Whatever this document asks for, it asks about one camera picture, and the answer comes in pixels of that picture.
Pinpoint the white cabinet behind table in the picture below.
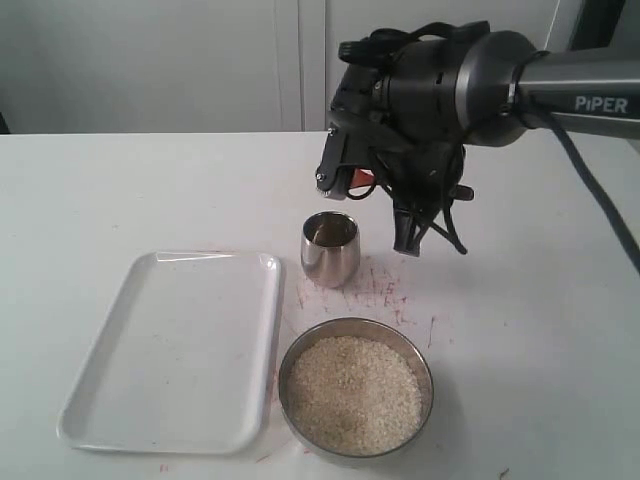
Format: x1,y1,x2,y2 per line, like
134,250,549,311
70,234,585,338
1,0,581,133

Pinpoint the stainless steel cup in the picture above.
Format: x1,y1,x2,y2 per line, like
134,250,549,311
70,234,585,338
300,211,361,289

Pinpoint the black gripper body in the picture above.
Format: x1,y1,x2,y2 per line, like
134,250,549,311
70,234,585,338
329,62,462,170

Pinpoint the brown wooden spoon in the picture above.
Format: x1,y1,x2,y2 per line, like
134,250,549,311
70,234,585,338
350,169,375,189

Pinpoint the white rectangular plastic tray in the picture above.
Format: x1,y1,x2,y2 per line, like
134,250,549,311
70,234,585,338
57,252,283,456

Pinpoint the steel bowl of rice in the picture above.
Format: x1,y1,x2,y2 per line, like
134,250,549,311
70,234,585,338
278,317,434,464

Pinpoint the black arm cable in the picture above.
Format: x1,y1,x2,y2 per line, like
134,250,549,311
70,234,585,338
344,19,640,274

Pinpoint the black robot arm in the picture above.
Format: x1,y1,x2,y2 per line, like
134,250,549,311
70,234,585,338
316,21,639,256

